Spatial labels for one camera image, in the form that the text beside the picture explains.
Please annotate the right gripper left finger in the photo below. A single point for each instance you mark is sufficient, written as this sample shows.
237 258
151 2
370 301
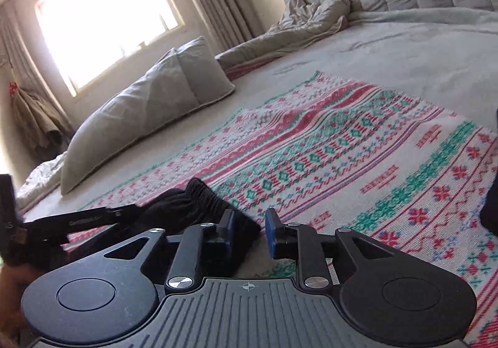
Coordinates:
220 236

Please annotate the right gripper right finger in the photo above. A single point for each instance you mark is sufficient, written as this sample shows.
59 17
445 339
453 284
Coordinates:
282 238

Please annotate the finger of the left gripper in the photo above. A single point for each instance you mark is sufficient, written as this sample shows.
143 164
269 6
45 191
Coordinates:
76 222

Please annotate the black pants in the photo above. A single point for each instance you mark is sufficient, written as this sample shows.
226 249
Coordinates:
175 210

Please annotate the person's hand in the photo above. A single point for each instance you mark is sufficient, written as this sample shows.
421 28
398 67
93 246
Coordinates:
14 280

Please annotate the red green patterned blanket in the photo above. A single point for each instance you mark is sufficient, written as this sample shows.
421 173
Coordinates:
387 189

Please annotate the hanging khaki jacket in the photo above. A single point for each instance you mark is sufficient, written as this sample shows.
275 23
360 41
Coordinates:
46 131

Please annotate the grey pillow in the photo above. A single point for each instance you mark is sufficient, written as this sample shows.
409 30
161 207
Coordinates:
183 81

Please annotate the crumpled beige duvet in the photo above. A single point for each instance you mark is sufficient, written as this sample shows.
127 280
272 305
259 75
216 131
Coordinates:
302 25

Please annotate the bright window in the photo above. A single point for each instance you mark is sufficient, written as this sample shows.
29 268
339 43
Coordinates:
86 38

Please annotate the grey bed sheet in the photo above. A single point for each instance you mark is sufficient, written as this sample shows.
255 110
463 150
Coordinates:
447 56

